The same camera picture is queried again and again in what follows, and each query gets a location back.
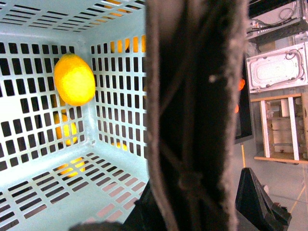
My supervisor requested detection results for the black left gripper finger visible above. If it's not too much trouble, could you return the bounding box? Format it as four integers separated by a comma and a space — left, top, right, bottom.
235, 167, 292, 231

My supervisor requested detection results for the light blue plastic basket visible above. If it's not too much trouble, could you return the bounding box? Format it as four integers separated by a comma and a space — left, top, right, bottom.
0, 0, 148, 231

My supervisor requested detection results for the yellow lemon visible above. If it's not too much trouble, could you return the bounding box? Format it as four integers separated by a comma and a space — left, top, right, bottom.
54, 53, 95, 106

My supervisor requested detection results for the black fruit display shelf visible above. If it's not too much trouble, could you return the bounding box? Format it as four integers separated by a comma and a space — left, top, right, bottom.
235, 57, 253, 144

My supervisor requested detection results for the white appliance back panel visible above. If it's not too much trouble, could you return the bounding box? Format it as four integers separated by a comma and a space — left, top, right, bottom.
246, 42, 308, 93

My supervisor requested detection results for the wooden frame cabinet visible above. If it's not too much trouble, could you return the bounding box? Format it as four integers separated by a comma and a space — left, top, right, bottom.
251, 92, 308, 164

